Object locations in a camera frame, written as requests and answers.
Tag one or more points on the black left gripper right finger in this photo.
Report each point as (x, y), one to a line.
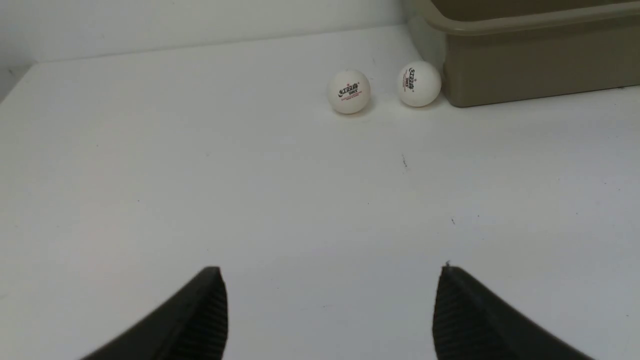
(471, 322)

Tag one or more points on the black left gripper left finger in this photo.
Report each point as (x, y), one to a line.
(193, 324)

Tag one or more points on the tan plastic storage bin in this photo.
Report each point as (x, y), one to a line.
(498, 51)

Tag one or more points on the white ping-pong ball beside bin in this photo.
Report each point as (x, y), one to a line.
(419, 84)

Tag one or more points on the white ping-pong ball far left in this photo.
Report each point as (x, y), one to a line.
(348, 92)

